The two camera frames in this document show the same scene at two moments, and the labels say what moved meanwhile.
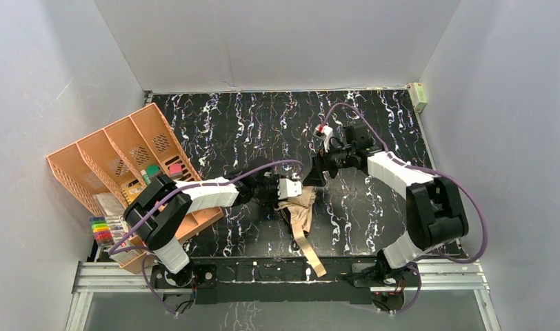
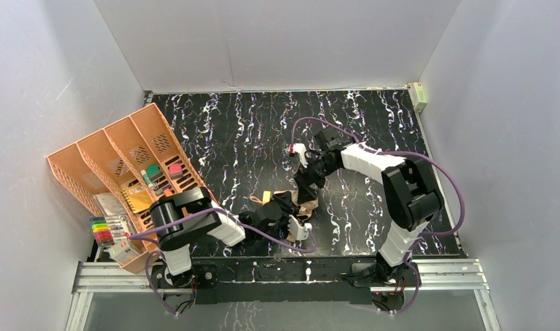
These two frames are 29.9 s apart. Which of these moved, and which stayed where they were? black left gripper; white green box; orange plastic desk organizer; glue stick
Moved: black left gripper
Stayed: glue stick; white green box; orange plastic desk organizer
